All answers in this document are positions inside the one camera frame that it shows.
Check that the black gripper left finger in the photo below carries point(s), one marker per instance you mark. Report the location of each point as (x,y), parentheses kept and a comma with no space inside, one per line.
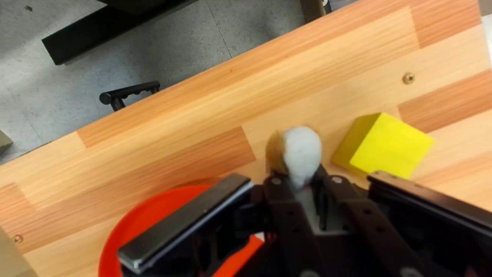
(195,239)

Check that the white fuzzy object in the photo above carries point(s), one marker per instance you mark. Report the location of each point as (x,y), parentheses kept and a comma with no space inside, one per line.
(295,152)

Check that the yellow block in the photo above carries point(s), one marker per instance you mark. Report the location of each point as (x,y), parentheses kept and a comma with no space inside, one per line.
(381,142)

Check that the black clamp handle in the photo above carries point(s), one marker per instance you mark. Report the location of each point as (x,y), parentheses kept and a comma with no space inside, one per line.
(115,97)

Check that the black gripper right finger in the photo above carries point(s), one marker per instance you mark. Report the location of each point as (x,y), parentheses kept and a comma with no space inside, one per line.
(400,191)

